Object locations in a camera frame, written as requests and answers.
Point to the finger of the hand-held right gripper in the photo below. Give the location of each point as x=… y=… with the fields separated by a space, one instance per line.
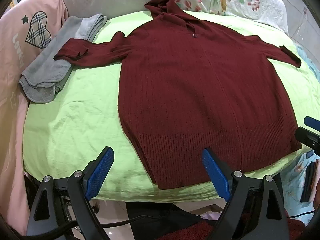
x=311 y=123
x=306 y=137

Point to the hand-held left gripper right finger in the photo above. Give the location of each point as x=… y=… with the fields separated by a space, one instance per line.
x=215 y=172

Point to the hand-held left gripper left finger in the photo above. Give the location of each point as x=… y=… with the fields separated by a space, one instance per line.
x=98 y=175

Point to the maroon knit hooded sweater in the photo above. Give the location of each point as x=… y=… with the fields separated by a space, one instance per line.
x=200 y=80

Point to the light blue floral sheet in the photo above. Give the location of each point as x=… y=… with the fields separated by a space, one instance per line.
x=295 y=180

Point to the black flat object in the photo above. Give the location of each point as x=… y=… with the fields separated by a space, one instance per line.
x=308 y=182

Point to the light green bedsheet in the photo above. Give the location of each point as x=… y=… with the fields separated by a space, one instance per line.
x=75 y=120

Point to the dark cloth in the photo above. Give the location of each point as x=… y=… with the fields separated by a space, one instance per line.
x=155 y=212

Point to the grey towel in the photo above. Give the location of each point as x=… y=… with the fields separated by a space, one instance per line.
x=45 y=75

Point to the pink quilt with plaid heart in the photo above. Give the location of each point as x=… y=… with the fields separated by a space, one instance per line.
x=15 y=55

